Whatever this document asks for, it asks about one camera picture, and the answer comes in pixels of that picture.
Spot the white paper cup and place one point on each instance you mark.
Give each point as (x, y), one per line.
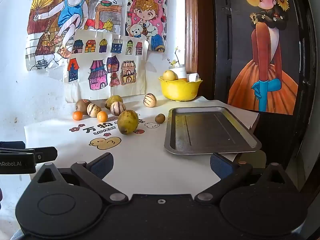
(193, 77)

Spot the small brown kiwi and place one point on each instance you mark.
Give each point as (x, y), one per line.
(160, 118)

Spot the colourful houses drawing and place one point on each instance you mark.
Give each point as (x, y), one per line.
(105, 62)

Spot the small green pear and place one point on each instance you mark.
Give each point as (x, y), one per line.
(112, 100)

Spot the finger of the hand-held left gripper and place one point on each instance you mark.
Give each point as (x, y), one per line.
(45, 153)

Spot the girl with bear drawing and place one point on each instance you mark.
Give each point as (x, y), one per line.
(147, 12)

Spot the metal baking tray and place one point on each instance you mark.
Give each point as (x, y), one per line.
(207, 130)

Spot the black door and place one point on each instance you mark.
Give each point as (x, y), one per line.
(221, 42)

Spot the orange dress wall poster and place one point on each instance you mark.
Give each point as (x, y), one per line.
(262, 55)

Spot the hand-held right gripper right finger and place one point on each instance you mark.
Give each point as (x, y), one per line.
(220, 165)

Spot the large green pear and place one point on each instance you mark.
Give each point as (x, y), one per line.
(128, 122)

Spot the yellow flower twig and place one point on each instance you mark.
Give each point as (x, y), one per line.
(175, 58)

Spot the brown kiwi with sticker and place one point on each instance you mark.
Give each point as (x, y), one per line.
(82, 105)

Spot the small orange tangerine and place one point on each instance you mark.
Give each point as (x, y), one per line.
(77, 115)
(102, 116)

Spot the yellow plastic bowl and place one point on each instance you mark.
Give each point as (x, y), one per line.
(180, 90)

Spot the yellow pear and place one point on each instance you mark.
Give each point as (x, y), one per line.
(170, 75)

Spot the boy with fan drawing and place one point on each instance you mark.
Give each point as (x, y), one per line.
(72, 10)

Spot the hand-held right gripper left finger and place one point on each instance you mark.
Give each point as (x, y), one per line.
(102, 166)

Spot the white jar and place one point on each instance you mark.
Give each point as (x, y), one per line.
(180, 71)

